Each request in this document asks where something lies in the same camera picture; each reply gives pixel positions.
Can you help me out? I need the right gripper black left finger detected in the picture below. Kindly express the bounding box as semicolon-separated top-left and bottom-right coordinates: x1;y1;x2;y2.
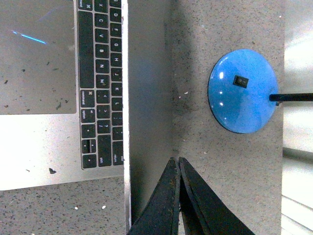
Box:
128;158;181;235

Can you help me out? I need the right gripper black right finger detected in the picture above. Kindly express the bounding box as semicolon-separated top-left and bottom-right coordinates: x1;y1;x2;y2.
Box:
179;157;254;235

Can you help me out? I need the silver laptop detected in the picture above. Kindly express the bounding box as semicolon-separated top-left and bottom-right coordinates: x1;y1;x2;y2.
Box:
0;0;172;228

